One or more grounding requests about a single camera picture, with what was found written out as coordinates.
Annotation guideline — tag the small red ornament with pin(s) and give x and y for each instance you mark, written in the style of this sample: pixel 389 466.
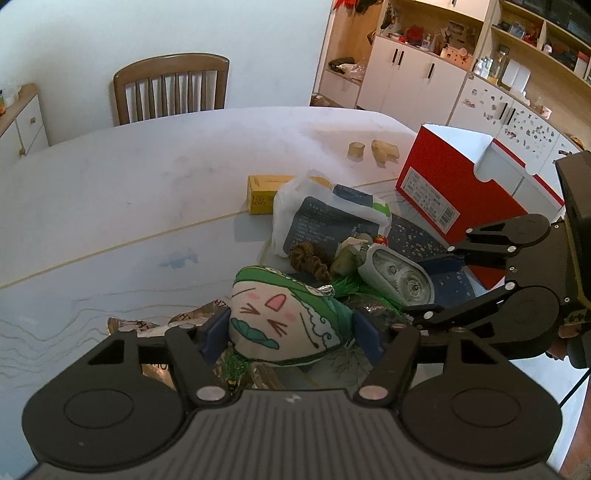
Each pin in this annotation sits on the small red ornament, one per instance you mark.
pixel 380 239

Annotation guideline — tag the green tassel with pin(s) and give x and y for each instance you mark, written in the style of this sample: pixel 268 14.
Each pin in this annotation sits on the green tassel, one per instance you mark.
pixel 351 284

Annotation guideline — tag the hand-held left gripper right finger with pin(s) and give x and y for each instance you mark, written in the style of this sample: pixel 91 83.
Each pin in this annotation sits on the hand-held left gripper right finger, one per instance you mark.
pixel 367 332

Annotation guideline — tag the wood-topped white sideboard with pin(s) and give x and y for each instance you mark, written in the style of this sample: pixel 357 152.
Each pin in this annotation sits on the wood-topped white sideboard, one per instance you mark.
pixel 27 124

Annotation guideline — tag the white plastic bag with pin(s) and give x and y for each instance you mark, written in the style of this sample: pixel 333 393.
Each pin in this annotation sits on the white plastic bag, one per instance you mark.
pixel 282 205

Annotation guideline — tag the dark grey-blue packet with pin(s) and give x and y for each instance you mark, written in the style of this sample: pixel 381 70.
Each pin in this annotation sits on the dark grey-blue packet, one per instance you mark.
pixel 318 221

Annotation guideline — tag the wooden slat-back chair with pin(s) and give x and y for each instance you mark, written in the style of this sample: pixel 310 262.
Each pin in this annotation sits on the wooden slat-back chair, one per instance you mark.
pixel 171 62

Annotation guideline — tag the glass jar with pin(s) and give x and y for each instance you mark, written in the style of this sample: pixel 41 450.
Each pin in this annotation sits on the glass jar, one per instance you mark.
pixel 499 62

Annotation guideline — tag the crumpled beige wrapper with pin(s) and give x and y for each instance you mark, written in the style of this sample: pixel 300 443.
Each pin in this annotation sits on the crumpled beige wrapper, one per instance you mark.
pixel 346 258

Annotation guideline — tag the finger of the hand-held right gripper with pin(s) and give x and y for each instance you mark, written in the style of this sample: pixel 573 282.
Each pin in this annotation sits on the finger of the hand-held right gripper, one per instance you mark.
pixel 480 311
pixel 498 240

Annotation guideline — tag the small beige round object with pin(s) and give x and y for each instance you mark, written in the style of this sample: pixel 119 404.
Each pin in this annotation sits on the small beige round object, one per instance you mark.
pixel 356 150

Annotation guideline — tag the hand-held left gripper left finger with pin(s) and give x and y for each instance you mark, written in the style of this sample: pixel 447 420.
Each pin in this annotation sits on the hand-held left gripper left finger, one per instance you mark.
pixel 215 330

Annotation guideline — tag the silver foil packet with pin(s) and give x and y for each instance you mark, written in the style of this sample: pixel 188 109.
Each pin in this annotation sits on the silver foil packet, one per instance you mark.
pixel 134 325

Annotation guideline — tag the pale yellow soft toy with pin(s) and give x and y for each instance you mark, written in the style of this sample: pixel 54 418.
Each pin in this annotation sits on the pale yellow soft toy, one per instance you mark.
pixel 385 150

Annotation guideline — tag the white cabinet with stickers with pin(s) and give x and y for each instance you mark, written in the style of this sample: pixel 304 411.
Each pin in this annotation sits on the white cabinet with stickers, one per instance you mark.
pixel 480 110

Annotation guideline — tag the yellow cardboard box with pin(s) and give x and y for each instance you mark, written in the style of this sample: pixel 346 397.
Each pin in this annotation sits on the yellow cardboard box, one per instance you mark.
pixel 263 194

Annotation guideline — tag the person's right hand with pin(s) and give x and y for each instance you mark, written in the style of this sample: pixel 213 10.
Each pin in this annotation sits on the person's right hand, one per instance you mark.
pixel 561 339

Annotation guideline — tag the white two-door cabinet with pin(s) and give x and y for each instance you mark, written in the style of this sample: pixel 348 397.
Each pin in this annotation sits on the white two-door cabinet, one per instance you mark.
pixel 406 87

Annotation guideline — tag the red and white shoe box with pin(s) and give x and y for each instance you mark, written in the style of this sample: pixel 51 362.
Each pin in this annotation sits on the red and white shoe box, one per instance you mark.
pixel 438 170

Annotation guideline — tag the green cat face plush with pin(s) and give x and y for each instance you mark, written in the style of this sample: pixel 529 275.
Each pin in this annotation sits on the green cat face plush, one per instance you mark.
pixel 272 318

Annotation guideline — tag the open wooden shelving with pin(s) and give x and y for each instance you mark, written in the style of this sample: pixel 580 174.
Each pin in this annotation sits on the open wooden shelving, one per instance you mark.
pixel 554 64

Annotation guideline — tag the white shoe bench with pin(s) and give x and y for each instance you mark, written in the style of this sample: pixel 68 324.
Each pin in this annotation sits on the white shoe bench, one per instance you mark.
pixel 339 87

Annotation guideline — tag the red pot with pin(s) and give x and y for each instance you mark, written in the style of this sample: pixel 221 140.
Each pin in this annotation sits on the red pot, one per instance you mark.
pixel 415 33

